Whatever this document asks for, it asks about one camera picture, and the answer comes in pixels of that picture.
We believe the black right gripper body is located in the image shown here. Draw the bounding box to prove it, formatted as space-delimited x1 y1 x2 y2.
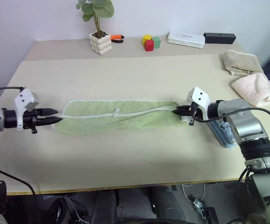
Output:
186 103 200 126

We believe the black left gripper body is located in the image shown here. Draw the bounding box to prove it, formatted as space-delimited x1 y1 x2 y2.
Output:
22 109 39 135

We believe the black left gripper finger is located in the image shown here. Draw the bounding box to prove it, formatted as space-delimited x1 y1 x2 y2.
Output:
37 108 61 117
36 117 63 127

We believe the green towel with white trim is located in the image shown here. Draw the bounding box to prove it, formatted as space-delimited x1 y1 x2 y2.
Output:
51 98 189 136

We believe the pink striped folded towel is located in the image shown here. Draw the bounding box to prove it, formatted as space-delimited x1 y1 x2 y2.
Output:
231 72 270 108

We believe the beige folded towel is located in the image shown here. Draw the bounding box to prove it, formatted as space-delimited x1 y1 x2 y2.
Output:
222 49 264 77

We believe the blue folded cloth pack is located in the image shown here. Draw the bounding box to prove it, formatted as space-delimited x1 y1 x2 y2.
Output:
205 118 238 149

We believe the white flat box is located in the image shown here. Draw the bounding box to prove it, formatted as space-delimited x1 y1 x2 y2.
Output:
166 30 207 49

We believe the red wooden cube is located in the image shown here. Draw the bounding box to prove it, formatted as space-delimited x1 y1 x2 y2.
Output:
145 39 155 52

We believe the black rectangular box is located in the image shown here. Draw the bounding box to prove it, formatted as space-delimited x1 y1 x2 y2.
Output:
203 32 237 44

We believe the white bubble plant pot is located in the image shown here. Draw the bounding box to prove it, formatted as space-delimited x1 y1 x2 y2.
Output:
89 31 113 56

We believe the dark rounded shape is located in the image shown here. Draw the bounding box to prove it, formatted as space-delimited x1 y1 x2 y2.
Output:
48 197 68 224
94 189 119 224
148 186 185 224

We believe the small metal clamp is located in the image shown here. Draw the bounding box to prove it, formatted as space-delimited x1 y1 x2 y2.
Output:
193 198 205 210

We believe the small black box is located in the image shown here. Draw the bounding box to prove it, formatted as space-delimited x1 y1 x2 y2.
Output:
201 207 220 224

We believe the green leafy plant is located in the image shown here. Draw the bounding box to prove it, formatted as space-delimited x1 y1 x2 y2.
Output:
76 0 115 38

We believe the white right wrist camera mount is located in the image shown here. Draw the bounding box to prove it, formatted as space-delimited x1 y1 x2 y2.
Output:
186 86 211 122

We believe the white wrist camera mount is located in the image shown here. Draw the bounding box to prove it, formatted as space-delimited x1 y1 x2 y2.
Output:
14 88 41 130
186 86 211 122

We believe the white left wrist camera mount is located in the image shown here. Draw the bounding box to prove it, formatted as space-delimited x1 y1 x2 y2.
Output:
14 88 41 130

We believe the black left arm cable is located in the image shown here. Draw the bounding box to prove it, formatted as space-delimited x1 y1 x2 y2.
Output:
0 168 36 196
0 86 26 95

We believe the thin white cable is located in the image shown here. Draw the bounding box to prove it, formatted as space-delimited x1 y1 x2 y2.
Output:
180 182 207 204

